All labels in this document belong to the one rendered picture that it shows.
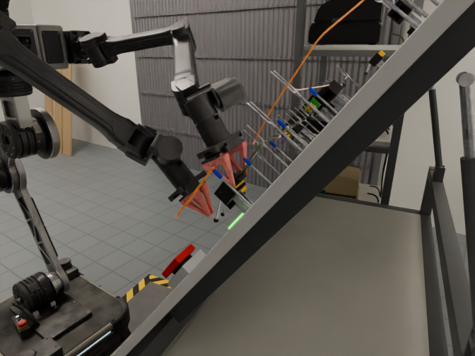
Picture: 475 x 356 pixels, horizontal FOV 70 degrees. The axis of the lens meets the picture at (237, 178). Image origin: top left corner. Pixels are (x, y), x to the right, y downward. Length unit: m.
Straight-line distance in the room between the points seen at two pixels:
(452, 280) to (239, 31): 3.21
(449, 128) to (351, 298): 2.30
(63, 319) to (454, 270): 1.61
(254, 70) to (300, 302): 2.89
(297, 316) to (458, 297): 0.37
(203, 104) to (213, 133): 0.06
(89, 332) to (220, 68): 2.88
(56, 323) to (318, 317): 1.29
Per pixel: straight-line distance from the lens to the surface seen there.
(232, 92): 0.74
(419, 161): 3.25
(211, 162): 0.72
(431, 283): 1.19
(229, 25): 3.78
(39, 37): 1.48
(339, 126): 0.35
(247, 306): 0.98
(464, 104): 0.50
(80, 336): 1.82
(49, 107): 5.85
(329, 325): 0.95
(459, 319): 0.76
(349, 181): 1.77
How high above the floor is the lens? 1.45
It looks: 21 degrees down
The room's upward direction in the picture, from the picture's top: straight up
